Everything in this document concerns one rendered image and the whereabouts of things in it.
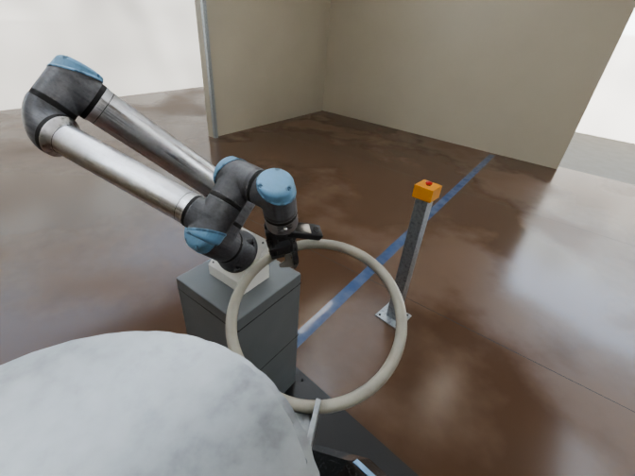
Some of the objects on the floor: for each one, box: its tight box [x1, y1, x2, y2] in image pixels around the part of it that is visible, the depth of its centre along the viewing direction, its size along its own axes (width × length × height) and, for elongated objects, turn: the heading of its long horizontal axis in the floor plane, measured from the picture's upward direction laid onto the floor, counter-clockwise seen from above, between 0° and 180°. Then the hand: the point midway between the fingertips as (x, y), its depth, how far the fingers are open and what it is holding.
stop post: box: [375, 179, 442, 329], centre depth 229 cm, size 20×20×109 cm
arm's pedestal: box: [176, 259, 303, 393], centre depth 179 cm, size 50×50×85 cm
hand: (294, 259), depth 112 cm, fingers closed on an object, 4 cm apart
